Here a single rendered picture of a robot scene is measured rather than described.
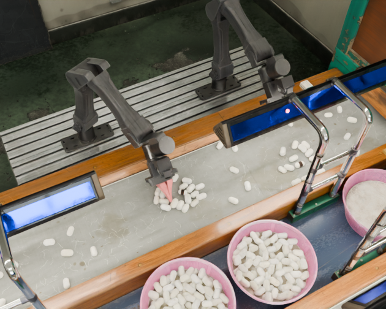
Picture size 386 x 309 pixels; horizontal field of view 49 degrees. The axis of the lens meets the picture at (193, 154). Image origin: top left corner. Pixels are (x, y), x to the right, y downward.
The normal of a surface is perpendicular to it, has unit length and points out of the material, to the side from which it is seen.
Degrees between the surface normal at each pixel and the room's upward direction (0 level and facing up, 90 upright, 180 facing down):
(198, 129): 0
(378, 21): 90
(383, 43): 90
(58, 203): 58
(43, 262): 0
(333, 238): 0
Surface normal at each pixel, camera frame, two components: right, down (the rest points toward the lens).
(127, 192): 0.01, -0.62
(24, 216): 0.40, 0.26
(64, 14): 0.49, 0.67
